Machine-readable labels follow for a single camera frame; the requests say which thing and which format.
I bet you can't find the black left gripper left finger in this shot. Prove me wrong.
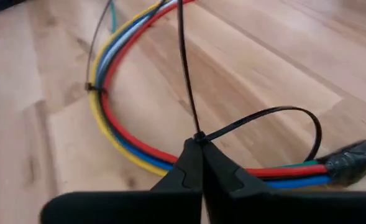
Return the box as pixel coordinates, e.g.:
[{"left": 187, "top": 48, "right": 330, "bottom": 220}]
[{"left": 39, "top": 138, "right": 204, "bottom": 224}]

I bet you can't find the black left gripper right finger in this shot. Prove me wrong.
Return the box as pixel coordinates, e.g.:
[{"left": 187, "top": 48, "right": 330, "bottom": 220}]
[{"left": 202, "top": 140, "right": 366, "bottom": 224}]

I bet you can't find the multicoloured cable bundle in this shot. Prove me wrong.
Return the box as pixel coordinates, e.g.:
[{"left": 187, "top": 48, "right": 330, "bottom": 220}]
[{"left": 94, "top": 12, "right": 332, "bottom": 190}]

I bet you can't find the multicolour wire bundle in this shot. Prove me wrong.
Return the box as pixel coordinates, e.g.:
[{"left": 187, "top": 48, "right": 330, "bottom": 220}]
[
  {"left": 101, "top": 0, "right": 329, "bottom": 179},
  {"left": 88, "top": 0, "right": 170, "bottom": 177}
]

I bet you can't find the black tape wrap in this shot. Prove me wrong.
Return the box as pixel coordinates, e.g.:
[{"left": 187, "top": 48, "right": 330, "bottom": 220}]
[{"left": 318, "top": 139, "right": 366, "bottom": 187}]

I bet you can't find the black zip tie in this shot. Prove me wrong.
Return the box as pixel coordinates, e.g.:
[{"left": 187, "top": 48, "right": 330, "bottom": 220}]
[
  {"left": 85, "top": 0, "right": 114, "bottom": 94},
  {"left": 176, "top": 0, "right": 323, "bottom": 162}
]

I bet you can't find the bundle of coloured cables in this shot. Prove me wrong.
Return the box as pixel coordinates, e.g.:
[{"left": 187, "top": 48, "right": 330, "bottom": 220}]
[{"left": 97, "top": 0, "right": 174, "bottom": 82}]

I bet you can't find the black thin cable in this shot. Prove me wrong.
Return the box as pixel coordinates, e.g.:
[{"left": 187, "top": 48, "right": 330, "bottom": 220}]
[{"left": 100, "top": 0, "right": 171, "bottom": 169}]

